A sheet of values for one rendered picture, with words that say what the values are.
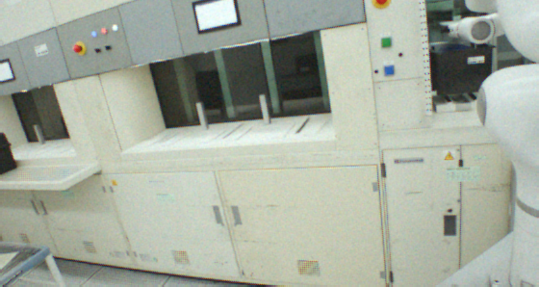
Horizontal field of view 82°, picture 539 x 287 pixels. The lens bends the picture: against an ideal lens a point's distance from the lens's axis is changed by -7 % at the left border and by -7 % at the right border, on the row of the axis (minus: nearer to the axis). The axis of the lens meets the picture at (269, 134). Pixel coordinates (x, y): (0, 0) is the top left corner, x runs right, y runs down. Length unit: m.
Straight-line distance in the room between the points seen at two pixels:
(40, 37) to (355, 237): 1.89
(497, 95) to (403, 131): 0.79
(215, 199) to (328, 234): 0.57
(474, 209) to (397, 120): 0.47
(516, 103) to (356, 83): 0.81
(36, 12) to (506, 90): 2.06
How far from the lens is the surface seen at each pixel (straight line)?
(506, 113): 0.58
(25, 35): 2.26
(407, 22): 1.28
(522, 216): 0.69
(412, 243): 1.57
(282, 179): 1.49
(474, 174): 1.44
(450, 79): 1.51
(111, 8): 1.77
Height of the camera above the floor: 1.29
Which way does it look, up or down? 16 degrees down
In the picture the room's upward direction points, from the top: 11 degrees counter-clockwise
